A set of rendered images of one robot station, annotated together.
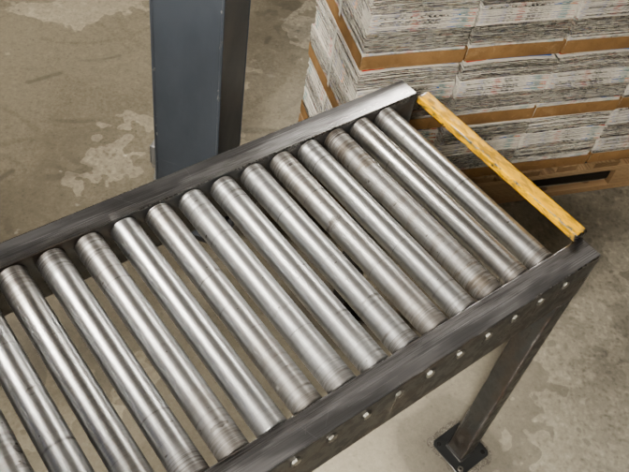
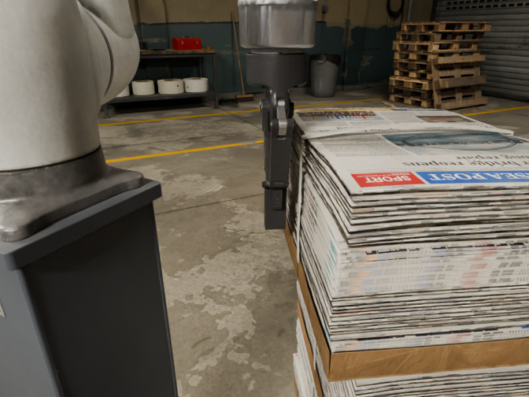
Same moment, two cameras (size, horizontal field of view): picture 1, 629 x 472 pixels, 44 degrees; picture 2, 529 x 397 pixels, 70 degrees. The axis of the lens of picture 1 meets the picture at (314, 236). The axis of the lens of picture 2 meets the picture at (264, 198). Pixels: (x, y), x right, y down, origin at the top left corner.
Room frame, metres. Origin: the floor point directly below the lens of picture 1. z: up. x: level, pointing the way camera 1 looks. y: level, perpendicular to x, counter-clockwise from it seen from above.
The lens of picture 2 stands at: (1.28, -0.03, 1.19)
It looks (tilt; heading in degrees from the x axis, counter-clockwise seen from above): 24 degrees down; 20
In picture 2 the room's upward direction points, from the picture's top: straight up
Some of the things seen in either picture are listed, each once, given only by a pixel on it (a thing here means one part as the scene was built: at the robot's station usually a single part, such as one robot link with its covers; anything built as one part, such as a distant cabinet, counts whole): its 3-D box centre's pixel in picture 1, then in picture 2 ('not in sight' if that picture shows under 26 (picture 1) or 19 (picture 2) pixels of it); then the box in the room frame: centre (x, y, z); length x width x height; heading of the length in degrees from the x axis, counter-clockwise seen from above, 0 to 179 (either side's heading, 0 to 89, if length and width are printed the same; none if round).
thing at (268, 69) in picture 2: not in sight; (276, 90); (1.74, 0.12, 1.12); 0.08 x 0.07 x 0.09; 25
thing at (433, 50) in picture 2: not in sight; (436, 63); (8.85, -0.50, 0.65); 1.33 x 0.94 x 1.30; 139
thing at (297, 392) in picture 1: (227, 303); not in sight; (0.72, 0.12, 0.77); 0.47 x 0.05 x 0.05; 45
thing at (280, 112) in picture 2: not in sight; (280, 110); (1.71, 0.10, 1.10); 0.05 x 0.02 x 0.05; 25
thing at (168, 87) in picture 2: not in sight; (157, 74); (6.58, 3.64, 0.55); 1.80 x 0.70 x 1.09; 135
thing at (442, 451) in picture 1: (460, 448); not in sight; (0.96, -0.47, 0.01); 0.14 x 0.13 x 0.01; 45
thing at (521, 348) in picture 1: (501, 381); not in sight; (0.96, -0.47, 0.34); 0.06 x 0.06 x 0.68; 45
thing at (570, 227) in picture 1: (496, 161); not in sight; (1.14, -0.32, 0.81); 0.43 x 0.03 x 0.02; 45
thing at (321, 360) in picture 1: (261, 286); not in sight; (0.77, 0.07, 0.77); 0.47 x 0.05 x 0.05; 45
